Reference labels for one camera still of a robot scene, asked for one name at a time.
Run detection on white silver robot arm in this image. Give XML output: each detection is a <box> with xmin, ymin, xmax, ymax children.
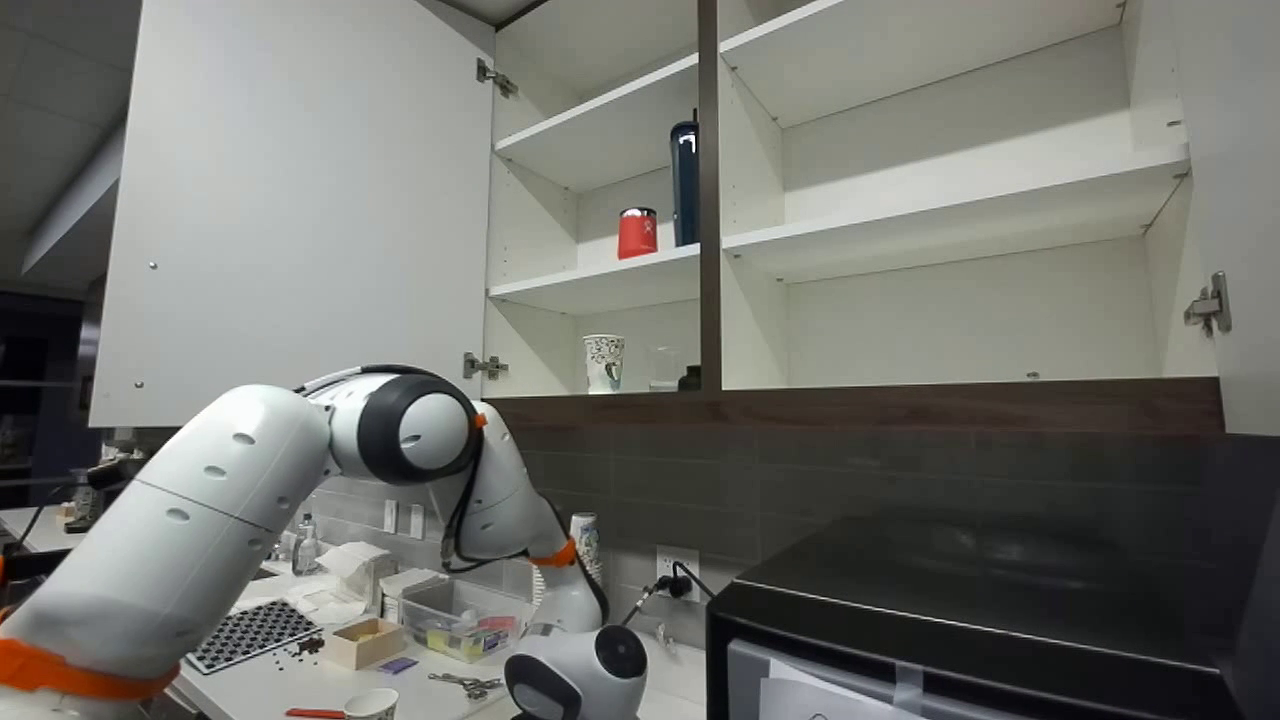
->
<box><xmin>0</xmin><ymin>362</ymin><xmax>647</xmax><ymax>720</ymax></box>

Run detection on red cup on shelf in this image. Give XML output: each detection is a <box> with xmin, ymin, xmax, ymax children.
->
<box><xmin>615</xmin><ymin>202</ymin><xmax>657</xmax><ymax>258</ymax></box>

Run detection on white left cabinet door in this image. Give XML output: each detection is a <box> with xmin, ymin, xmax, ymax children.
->
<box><xmin>91</xmin><ymin>0</ymin><xmax>492</xmax><ymax>429</ymax></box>

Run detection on white cabinet door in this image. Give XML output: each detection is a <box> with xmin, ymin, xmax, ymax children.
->
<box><xmin>1125</xmin><ymin>0</ymin><xmax>1280</xmax><ymax>436</ymax></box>
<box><xmin>91</xmin><ymin>0</ymin><xmax>492</xmax><ymax>429</ymax></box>

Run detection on metal cabinet hinge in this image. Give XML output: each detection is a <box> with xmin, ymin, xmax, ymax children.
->
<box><xmin>1185</xmin><ymin>271</ymin><xmax>1232</xmax><ymax>334</ymax></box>

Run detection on white right cabinet door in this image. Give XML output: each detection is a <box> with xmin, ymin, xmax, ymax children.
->
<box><xmin>1125</xmin><ymin>0</ymin><xmax>1280</xmax><ymax>436</ymax></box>

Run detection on dark blue tumbler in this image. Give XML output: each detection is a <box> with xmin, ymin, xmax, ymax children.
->
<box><xmin>670</xmin><ymin>113</ymin><xmax>701</xmax><ymax>246</ymax></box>

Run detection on clear plastic container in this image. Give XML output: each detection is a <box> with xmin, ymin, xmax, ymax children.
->
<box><xmin>398</xmin><ymin>580</ymin><xmax>521</xmax><ymax>664</ymax></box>

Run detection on black microwave oven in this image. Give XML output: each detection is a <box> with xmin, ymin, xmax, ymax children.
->
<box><xmin>706</xmin><ymin>513</ymin><xmax>1280</xmax><ymax>720</ymax></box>

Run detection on small wooden box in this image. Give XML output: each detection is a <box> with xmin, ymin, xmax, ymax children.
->
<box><xmin>323</xmin><ymin>621</ymin><xmax>409</xmax><ymax>672</ymax></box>

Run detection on white open wall cabinet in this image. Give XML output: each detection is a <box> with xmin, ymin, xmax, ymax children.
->
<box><xmin>488</xmin><ymin>0</ymin><xmax>1218</xmax><ymax>400</ymax></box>

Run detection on orange cable clip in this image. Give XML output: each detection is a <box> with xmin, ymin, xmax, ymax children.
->
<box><xmin>528</xmin><ymin>537</ymin><xmax>579</xmax><ymax>566</ymax></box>

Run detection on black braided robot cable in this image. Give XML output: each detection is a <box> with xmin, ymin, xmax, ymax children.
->
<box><xmin>436</xmin><ymin>416</ymin><xmax>615</xmax><ymax>633</ymax></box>

